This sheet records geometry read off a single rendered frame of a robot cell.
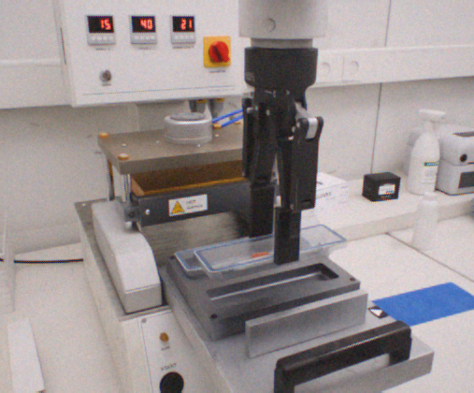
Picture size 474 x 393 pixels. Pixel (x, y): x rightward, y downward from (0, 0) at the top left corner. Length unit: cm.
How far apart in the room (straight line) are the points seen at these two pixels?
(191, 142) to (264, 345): 37
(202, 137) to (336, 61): 75
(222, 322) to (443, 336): 55
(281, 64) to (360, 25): 109
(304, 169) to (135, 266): 29
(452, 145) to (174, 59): 92
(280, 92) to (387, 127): 121
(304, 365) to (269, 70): 28
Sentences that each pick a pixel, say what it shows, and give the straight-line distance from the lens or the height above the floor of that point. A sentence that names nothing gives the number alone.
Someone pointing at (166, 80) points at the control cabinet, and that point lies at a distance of 91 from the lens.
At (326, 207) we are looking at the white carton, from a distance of 132.
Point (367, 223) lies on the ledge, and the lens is 129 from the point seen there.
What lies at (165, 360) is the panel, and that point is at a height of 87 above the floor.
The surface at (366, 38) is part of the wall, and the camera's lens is 157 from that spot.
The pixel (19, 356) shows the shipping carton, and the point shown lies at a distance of 79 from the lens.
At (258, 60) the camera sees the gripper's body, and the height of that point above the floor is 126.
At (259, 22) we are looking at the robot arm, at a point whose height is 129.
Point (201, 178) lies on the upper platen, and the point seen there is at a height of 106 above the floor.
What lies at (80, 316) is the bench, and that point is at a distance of 101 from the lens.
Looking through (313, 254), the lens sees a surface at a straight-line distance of 57.
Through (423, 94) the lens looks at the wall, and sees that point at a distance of 177.
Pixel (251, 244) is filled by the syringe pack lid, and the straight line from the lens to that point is 57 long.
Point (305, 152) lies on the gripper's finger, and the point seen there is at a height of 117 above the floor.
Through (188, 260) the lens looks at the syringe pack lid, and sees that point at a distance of 62.
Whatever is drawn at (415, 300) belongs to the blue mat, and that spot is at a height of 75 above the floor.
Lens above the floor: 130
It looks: 21 degrees down
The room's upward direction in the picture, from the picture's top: straight up
